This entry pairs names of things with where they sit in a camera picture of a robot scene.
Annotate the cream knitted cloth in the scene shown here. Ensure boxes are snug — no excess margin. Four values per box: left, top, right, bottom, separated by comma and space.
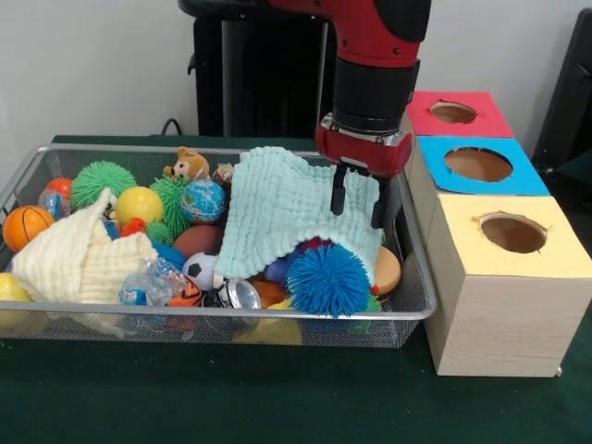
11, 187, 158, 305

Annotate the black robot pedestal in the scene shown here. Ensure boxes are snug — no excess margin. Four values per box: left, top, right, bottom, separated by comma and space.
178, 0, 348, 140

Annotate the blue spiky rubber ball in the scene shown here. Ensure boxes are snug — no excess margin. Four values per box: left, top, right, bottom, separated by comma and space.
285, 243, 374, 320

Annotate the mint knitted cloth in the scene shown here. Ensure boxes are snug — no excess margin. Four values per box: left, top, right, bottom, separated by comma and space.
213, 146, 386, 288

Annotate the dark green tablecloth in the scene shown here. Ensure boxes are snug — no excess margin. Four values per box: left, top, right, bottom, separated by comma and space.
0, 133, 592, 444

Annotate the large green spiky ball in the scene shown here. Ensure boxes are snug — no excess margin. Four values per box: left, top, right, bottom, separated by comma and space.
70, 160, 139, 212

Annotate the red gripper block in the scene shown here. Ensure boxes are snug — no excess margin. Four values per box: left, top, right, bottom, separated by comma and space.
315, 120, 414, 230

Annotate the brown plush animal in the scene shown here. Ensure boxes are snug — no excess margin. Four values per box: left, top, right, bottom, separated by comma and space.
163, 146, 212, 181

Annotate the orange basketball toy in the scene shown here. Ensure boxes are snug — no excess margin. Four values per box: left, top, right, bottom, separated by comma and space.
2, 205, 57, 253

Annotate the globe print ball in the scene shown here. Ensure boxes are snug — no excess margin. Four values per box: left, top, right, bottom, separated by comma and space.
179, 179, 228, 227

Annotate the wire mesh bin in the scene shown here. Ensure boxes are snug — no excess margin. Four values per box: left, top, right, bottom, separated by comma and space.
0, 142, 438, 352

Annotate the wooden three-hole sorting box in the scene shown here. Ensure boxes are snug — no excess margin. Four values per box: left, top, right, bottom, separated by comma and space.
390, 89, 592, 378

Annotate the small soccer ball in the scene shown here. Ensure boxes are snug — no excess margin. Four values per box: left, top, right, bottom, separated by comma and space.
182, 252, 222, 293

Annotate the yellow plastic ball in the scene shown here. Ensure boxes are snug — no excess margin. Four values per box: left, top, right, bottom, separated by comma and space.
0, 272, 33, 302
114, 186, 166, 228

